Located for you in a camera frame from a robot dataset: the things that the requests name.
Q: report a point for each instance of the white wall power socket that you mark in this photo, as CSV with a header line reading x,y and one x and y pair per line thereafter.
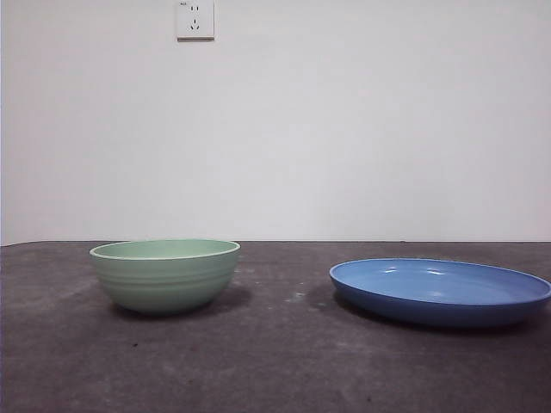
x,y
195,21

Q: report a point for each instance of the blue round plate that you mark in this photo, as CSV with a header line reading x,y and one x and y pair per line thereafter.
x,y
430,307

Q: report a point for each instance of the green ribbed bowl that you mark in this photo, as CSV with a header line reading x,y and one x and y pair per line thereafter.
x,y
163,284

